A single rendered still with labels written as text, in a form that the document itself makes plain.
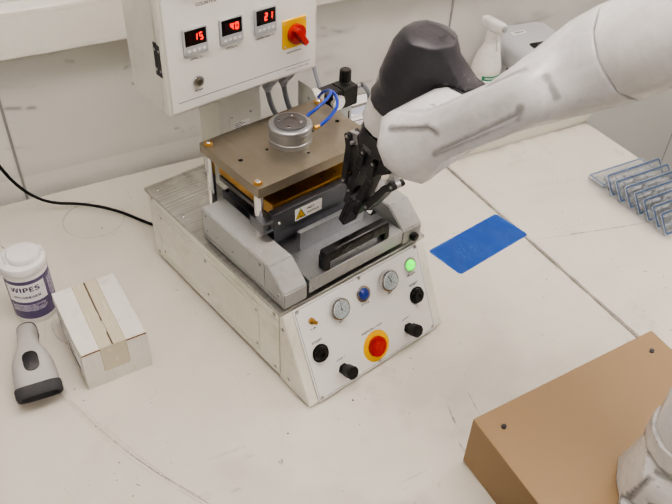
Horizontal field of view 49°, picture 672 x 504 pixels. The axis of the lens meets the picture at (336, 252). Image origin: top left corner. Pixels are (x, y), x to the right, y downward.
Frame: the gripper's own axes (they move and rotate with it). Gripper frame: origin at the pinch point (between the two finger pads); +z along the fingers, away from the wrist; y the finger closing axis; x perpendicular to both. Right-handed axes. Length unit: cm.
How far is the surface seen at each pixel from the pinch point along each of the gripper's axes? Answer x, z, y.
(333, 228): 0.1, 8.9, -1.9
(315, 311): -10.6, 13.6, 8.7
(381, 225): 5.5, 4.4, 3.6
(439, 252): 32.9, 31.2, 5.1
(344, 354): -7.2, 21.1, 16.1
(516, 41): 94, 23, -34
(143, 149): -2, 51, -62
